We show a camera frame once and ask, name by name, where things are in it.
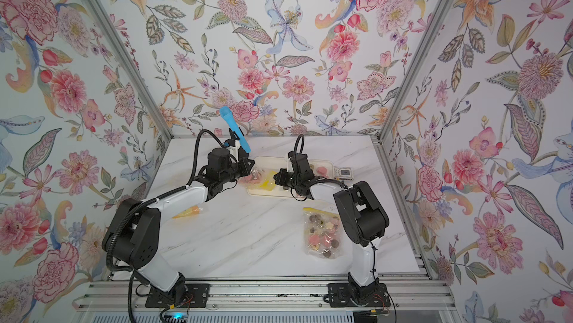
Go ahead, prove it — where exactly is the white rectangular tray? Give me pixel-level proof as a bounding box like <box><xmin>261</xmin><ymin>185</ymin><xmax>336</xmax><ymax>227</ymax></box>
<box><xmin>239</xmin><ymin>156</ymin><xmax>334</xmax><ymax>198</ymax></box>

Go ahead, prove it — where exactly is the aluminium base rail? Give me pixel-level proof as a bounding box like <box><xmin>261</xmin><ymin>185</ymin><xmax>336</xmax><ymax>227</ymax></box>
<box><xmin>72</xmin><ymin>276</ymin><xmax>456</xmax><ymax>312</ymax></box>

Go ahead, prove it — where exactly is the ziploc bag of cookies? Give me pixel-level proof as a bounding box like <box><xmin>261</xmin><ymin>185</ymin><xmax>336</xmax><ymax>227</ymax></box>
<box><xmin>303</xmin><ymin>207</ymin><xmax>343</xmax><ymax>260</ymax></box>
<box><xmin>239</xmin><ymin>166</ymin><xmax>277</xmax><ymax>192</ymax></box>

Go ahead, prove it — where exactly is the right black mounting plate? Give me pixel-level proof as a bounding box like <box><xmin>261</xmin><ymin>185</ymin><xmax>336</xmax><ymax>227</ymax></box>
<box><xmin>323</xmin><ymin>283</ymin><xmax>392</xmax><ymax>308</ymax></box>

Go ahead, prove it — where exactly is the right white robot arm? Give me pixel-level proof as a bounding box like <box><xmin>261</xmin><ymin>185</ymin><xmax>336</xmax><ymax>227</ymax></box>
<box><xmin>274</xmin><ymin>151</ymin><xmax>389</xmax><ymax>307</ymax></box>

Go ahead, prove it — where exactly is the pile of poured cookies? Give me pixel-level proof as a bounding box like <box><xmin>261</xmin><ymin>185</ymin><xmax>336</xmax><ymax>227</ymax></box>
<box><xmin>314</xmin><ymin>166</ymin><xmax>329</xmax><ymax>178</ymax></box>

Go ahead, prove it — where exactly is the blue microphone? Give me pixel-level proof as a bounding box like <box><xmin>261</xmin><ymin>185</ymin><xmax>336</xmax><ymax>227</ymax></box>
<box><xmin>219</xmin><ymin>107</ymin><xmax>252</xmax><ymax>154</ymax></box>

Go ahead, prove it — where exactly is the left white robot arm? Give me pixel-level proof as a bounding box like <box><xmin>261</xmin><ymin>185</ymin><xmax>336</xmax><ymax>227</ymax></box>
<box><xmin>102</xmin><ymin>146</ymin><xmax>255</xmax><ymax>293</ymax></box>

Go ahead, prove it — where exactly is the black mounting plate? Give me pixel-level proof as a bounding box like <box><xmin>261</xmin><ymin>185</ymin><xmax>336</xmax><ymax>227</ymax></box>
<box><xmin>323</xmin><ymin>283</ymin><xmax>392</xmax><ymax>308</ymax></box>
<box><xmin>145</xmin><ymin>284</ymin><xmax>210</xmax><ymax>309</ymax></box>

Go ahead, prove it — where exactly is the ziploc bag yellow duck print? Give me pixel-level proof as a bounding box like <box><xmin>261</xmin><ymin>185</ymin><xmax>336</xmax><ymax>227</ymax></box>
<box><xmin>174</xmin><ymin>205</ymin><xmax>203</xmax><ymax>219</ymax></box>

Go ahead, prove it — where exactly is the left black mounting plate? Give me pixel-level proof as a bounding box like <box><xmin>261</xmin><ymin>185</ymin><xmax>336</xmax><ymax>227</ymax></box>
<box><xmin>145</xmin><ymin>284</ymin><xmax>210</xmax><ymax>309</ymax></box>

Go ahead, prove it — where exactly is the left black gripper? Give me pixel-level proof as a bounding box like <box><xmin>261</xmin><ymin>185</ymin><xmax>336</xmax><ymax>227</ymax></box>
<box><xmin>218</xmin><ymin>156</ymin><xmax>257</xmax><ymax>184</ymax></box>

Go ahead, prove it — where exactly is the small QR code box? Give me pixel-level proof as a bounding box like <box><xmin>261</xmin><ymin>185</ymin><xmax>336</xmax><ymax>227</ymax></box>
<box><xmin>334</xmin><ymin>166</ymin><xmax>354</xmax><ymax>181</ymax></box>

